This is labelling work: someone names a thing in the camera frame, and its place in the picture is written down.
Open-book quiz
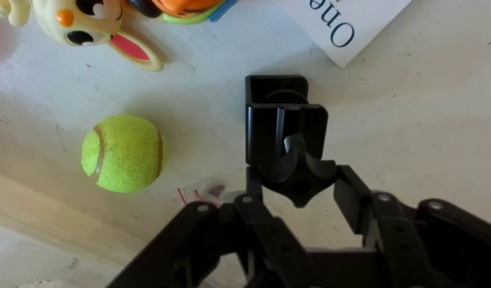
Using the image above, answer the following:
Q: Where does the cream rabbit toy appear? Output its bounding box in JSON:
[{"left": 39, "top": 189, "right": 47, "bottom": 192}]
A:
[{"left": 0, "top": 0, "right": 165, "bottom": 72}]

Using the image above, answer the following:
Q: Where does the green tennis ball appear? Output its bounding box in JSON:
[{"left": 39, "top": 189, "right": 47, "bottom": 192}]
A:
[{"left": 80, "top": 114, "right": 165, "bottom": 195}]

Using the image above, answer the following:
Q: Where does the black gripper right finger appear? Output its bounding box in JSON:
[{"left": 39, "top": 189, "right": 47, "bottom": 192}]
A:
[{"left": 333, "top": 165, "right": 491, "bottom": 288}]

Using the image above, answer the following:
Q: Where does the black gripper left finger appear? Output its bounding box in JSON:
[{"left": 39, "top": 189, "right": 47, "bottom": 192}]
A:
[{"left": 107, "top": 165, "right": 315, "bottom": 288}]

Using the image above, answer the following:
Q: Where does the orange toy car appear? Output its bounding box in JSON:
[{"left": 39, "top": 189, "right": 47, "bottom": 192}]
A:
[{"left": 128, "top": 0, "right": 238, "bottom": 26}]

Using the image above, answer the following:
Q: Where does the One Gorilla picture book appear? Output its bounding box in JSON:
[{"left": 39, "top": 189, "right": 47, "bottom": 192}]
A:
[{"left": 286, "top": 0, "right": 413, "bottom": 69}]

